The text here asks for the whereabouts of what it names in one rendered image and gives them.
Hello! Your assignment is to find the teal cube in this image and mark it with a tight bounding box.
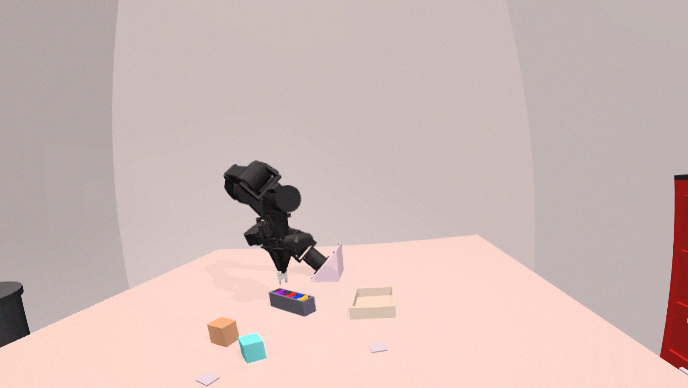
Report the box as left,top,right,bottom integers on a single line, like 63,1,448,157
238,333,267,364

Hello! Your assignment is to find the white flat square tile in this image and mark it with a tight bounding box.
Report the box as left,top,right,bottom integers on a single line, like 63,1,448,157
195,372,220,386
368,342,388,354

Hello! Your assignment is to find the orange cube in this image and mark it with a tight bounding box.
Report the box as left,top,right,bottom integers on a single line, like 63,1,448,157
207,317,239,347

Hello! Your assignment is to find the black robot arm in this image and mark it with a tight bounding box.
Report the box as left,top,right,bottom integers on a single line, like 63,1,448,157
223,160,329,274

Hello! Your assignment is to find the white blade fuse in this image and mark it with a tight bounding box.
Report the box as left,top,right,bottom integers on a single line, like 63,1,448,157
276,270,288,286

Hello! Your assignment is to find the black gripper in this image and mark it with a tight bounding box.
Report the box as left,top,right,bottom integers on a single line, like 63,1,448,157
260,211,313,273

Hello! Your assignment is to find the beige shallow tray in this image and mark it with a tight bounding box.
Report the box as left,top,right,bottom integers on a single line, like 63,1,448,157
349,285,396,320

